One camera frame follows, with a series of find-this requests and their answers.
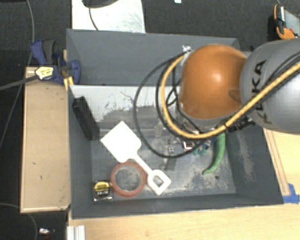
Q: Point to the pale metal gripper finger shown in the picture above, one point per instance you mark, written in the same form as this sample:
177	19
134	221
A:
170	150
169	142

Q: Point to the green toy snake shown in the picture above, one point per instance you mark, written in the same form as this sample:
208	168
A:
218	156

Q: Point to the white plastic scoop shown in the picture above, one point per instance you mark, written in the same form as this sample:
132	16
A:
122	141

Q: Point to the yellow and black tape measure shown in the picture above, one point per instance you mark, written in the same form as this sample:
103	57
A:
102	190

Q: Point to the dark green flat block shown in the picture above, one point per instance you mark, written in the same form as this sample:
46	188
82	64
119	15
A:
85	117

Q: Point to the grey metal bin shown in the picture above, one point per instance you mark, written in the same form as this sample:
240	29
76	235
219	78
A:
130	56

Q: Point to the pale wood board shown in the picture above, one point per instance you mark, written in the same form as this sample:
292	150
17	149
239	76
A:
46	139

